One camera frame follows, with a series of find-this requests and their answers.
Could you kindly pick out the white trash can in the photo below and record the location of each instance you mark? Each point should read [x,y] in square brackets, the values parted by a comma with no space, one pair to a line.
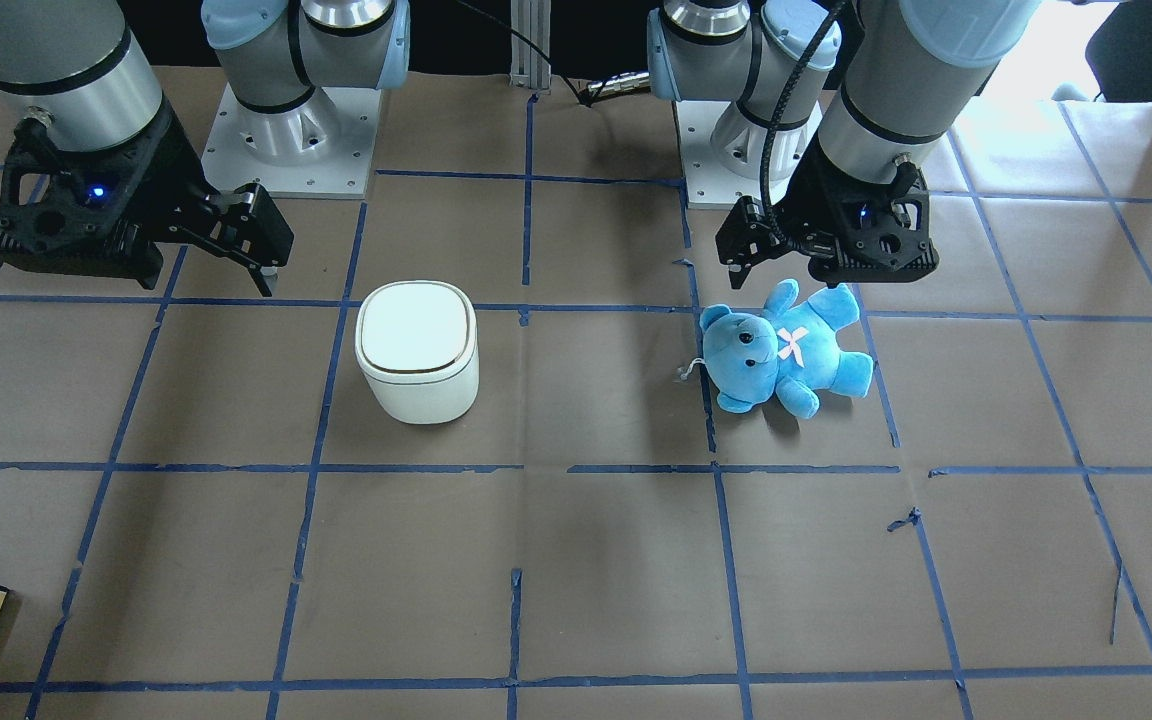
[416,343]

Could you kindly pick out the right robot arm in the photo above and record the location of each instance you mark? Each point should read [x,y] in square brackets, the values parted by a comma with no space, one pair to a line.
[77,66]

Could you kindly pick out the aluminium frame post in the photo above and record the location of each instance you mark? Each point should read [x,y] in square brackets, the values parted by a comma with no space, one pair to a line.
[529,67]

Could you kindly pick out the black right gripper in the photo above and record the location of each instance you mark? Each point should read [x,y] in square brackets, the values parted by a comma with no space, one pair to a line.
[168,170]

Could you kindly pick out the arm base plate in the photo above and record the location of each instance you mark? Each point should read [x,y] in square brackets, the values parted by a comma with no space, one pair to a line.
[322,150]
[720,150]

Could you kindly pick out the blue teddy bear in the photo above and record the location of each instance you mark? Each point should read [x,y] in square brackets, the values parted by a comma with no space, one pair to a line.
[788,350]

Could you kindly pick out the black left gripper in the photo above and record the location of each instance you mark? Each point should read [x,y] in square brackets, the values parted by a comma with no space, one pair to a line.
[804,200]

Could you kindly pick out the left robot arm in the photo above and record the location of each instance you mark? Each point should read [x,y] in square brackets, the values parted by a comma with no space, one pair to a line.
[844,104]

